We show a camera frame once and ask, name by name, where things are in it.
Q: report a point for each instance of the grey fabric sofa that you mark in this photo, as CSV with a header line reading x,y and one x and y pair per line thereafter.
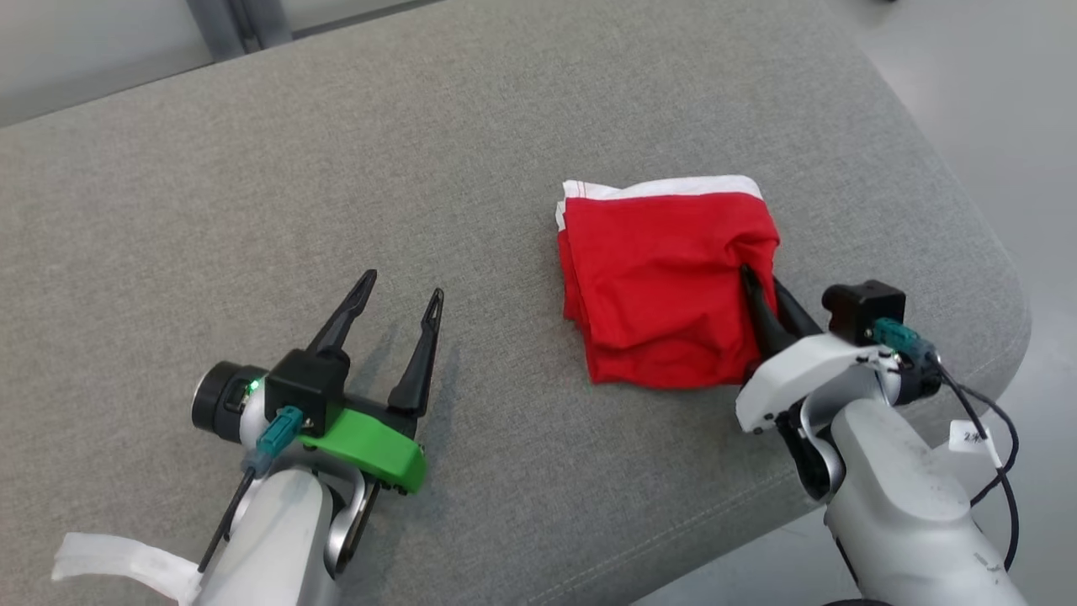
x,y
336,210

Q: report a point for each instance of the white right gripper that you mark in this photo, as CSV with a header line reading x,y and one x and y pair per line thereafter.
x,y
799,366

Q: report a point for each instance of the grey partition frame post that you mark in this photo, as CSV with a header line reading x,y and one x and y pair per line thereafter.
x,y
214,25
265,17

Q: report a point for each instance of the teal right camera connector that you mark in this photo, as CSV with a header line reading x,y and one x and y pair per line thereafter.
x,y
902,338

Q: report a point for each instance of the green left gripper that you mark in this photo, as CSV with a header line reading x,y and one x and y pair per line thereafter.
x,y
379,442

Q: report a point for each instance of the red shorts white trim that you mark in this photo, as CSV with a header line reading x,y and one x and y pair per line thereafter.
x,y
656,286

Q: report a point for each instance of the teal left camera connector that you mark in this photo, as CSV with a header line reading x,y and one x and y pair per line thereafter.
x,y
278,429

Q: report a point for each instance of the teal camera connector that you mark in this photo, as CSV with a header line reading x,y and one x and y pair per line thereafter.
x,y
278,429
902,338

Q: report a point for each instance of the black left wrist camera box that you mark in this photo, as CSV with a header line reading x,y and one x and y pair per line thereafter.
x,y
307,387

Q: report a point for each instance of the white tape strip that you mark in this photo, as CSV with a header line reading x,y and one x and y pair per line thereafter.
x,y
118,560

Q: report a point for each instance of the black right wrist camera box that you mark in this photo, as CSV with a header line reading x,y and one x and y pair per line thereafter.
x,y
862,311

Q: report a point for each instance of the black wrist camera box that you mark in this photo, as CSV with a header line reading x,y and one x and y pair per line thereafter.
x,y
862,311
307,387

